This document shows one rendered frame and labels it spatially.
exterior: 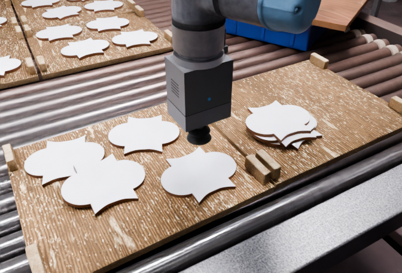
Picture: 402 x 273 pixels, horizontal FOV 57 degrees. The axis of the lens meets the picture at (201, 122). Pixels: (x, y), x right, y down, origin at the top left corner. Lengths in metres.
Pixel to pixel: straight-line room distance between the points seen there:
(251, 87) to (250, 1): 0.54
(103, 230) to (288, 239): 0.30
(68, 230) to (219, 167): 0.28
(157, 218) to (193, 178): 0.10
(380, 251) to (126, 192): 1.43
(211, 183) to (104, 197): 0.19
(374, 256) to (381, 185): 1.11
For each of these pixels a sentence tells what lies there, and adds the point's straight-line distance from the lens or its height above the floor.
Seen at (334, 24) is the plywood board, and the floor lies 1.04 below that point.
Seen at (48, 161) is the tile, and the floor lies 0.94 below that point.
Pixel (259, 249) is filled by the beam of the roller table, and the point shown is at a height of 0.92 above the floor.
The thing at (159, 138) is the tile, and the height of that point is 0.94.
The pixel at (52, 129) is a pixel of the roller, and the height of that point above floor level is 0.91.
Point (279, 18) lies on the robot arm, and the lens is 0.43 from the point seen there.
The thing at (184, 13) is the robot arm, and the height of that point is 1.25.
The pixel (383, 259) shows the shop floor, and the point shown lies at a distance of 1.89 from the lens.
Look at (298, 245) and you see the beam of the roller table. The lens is 0.64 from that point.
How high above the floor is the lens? 1.42
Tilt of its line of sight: 36 degrees down
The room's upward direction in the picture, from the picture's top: straight up
